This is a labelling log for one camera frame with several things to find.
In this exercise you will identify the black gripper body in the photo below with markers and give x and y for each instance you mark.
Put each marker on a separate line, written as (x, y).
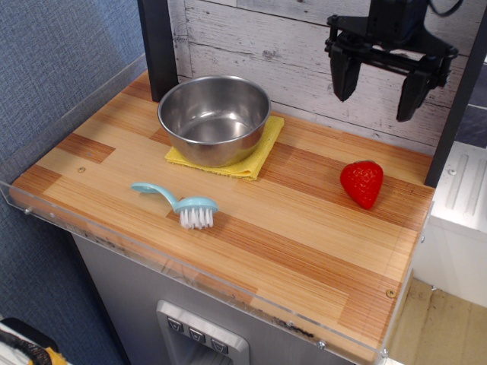
(393, 37)

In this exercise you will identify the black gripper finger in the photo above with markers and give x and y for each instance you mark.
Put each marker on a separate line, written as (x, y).
(414, 90)
(345, 68)

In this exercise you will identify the red plastic strawberry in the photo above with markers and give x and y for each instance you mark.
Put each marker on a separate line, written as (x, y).
(362, 181)

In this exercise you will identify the yellow folded cloth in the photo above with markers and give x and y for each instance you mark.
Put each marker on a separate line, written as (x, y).
(249, 167)

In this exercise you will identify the stainless steel bowl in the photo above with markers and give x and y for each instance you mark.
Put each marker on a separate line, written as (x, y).
(215, 121)

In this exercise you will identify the clear acrylic table guard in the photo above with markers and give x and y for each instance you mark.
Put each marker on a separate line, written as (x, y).
(291, 247)

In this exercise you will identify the white ribbed side unit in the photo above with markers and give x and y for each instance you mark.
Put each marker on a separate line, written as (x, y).
(451, 255)

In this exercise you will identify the light blue dish brush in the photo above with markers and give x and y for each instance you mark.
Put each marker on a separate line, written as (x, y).
(195, 212)

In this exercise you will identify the grey cabinet with dispenser panel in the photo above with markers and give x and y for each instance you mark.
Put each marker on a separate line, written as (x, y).
(161, 319)

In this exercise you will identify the black yellow object bottom left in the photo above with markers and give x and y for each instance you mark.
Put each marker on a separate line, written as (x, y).
(23, 344)

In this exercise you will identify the dark right frame post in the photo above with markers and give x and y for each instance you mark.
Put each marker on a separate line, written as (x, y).
(462, 96)

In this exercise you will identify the dark frame post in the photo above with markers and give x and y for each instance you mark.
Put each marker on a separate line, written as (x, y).
(158, 43)
(462, 96)

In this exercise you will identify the dark left frame post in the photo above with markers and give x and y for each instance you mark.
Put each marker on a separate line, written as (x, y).
(158, 43)

